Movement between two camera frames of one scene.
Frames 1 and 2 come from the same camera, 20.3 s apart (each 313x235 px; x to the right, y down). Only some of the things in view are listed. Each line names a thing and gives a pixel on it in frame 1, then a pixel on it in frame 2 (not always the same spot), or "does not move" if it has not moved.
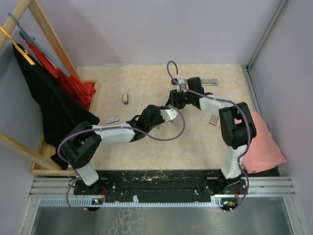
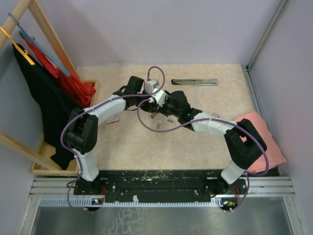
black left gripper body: x=159 y=120 → x=146 y=105
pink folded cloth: x=263 y=152 does not move
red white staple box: x=110 y=120 does not move
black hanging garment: x=61 y=111 does not move
